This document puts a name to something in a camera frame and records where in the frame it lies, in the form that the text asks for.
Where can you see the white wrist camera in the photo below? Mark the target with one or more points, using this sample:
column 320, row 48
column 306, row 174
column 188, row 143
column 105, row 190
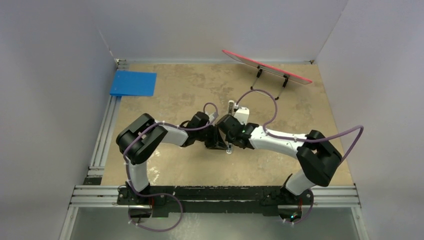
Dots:
column 241, row 113
column 212, row 117

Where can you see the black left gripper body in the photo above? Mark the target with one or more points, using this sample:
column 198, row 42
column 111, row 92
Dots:
column 209, row 136

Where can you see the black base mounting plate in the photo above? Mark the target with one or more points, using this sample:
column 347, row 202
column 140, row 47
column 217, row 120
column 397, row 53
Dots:
column 269, row 201

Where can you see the aluminium left rail frame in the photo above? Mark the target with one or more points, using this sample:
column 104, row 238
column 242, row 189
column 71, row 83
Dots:
column 104, row 137

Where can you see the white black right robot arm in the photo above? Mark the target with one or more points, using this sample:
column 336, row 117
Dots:
column 317, row 157

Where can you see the aluminium rail frame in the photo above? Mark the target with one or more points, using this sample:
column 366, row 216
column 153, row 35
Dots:
column 102, row 196
column 104, row 137

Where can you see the aluminium front rail frame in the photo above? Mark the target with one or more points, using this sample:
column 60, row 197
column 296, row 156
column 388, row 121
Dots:
column 102, row 196

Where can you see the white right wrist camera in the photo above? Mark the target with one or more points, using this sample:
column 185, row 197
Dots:
column 241, row 113

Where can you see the blue plastic board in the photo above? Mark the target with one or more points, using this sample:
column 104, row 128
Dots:
column 133, row 83

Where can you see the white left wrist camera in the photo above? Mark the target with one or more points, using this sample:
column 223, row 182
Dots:
column 212, row 117

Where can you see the black wire tablet stand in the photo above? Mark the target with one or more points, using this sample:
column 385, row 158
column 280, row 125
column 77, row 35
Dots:
column 270, row 80

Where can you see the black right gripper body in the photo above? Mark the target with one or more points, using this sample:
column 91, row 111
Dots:
column 231, row 140

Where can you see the small white stapler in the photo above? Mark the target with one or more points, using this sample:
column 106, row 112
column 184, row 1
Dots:
column 229, row 149

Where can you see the red tablet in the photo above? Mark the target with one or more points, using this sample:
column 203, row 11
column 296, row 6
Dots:
column 265, row 66

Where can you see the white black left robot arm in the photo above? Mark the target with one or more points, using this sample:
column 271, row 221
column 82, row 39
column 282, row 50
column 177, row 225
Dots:
column 140, row 139

